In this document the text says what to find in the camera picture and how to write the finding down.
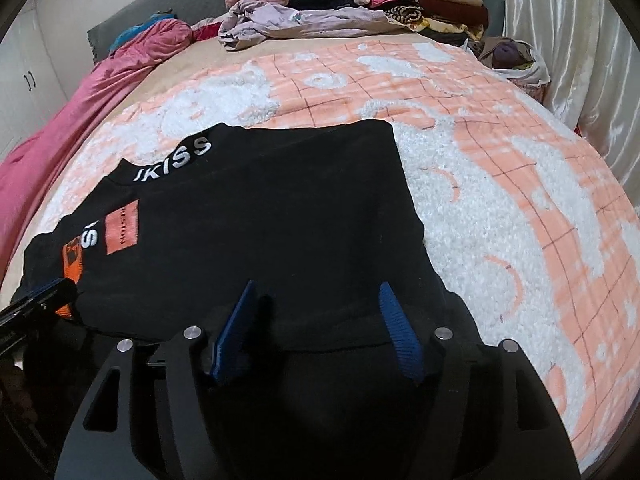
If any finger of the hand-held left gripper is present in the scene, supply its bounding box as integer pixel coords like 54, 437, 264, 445
0, 277, 79, 356

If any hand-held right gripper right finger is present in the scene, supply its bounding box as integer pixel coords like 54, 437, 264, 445
379, 281, 581, 480

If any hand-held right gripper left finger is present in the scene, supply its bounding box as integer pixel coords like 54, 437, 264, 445
55, 281, 258, 480

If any black shirt with orange patches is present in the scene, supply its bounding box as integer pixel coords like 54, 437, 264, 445
10, 121, 485, 480

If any orange and white fluffy blanket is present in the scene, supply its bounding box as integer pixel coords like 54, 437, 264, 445
35, 40, 640, 463

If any pink satin duvet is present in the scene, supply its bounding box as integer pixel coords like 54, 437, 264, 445
0, 17, 196, 267

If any white wardrobe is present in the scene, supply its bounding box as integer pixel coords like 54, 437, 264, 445
0, 0, 97, 161

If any beige bed cover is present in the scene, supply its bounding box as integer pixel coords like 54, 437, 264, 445
0, 27, 471, 306

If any teal cloth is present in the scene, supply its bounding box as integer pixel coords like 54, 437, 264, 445
112, 19, 166, 54

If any dark red cloth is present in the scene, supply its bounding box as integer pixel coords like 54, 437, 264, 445
192, 17, 226, 42

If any lavender garment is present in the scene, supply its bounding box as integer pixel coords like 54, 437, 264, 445
217, 0, 396, 52

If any white satin curtain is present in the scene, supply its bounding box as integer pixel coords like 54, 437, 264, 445
487, 0, 640, 188

